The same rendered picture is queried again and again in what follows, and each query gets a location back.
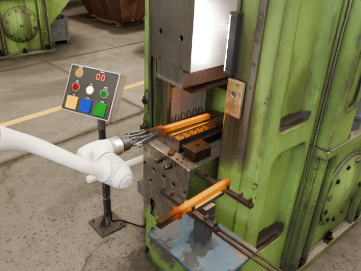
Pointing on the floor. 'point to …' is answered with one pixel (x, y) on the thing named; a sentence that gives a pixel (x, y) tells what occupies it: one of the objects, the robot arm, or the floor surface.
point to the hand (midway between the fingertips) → (154, 132)
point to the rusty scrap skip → (116, 11)
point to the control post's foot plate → (100, 227)
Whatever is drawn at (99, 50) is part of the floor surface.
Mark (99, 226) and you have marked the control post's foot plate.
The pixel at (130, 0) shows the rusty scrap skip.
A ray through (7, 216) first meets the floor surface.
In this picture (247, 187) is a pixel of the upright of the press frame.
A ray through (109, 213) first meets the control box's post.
